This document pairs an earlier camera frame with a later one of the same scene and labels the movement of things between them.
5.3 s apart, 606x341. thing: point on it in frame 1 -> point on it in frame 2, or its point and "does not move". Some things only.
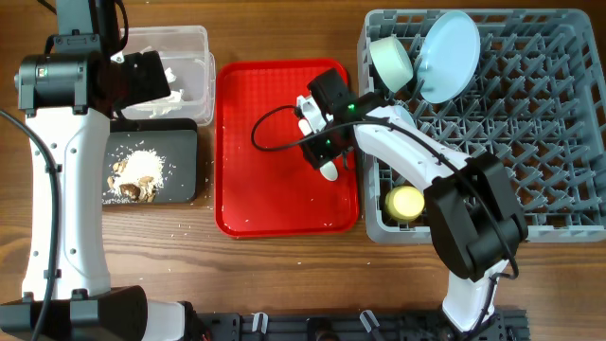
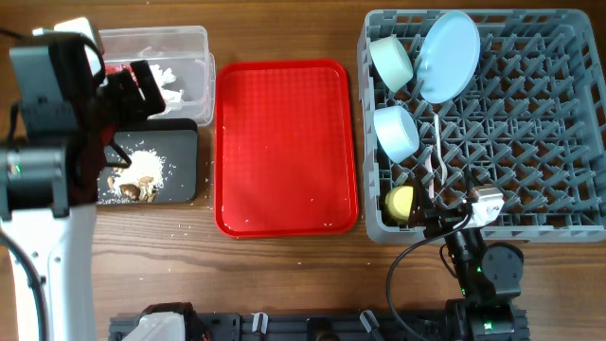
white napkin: x=169 y=104 does not move
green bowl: x=392 y=62 does not move
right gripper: x=314 y=152 -> x=423 y=210
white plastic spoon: x=328 y=170 -> x=440 y=156
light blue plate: x=450 y=58 does not move
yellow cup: x=404 y=203 does not move
